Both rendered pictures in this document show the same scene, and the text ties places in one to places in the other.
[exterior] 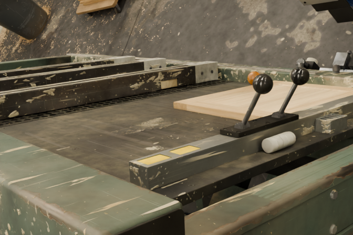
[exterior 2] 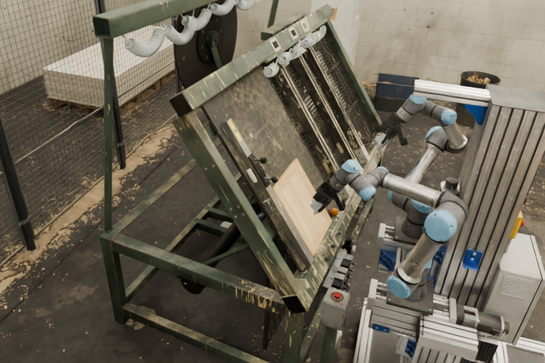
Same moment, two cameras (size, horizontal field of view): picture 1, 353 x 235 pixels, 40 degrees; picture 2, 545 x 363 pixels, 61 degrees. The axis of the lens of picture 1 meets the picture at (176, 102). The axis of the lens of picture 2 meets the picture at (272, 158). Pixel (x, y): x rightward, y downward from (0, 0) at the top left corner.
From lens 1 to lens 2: 183 cm
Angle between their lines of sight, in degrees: 33
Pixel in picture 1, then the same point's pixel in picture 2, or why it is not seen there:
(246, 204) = (203, 134)
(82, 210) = (190, 91)
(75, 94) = (302, 117)
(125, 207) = (191, 99)
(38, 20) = (469, 119)
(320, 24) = not seen: hidden behind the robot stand
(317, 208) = (208, 159)
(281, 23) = not seen: hidden behind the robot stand
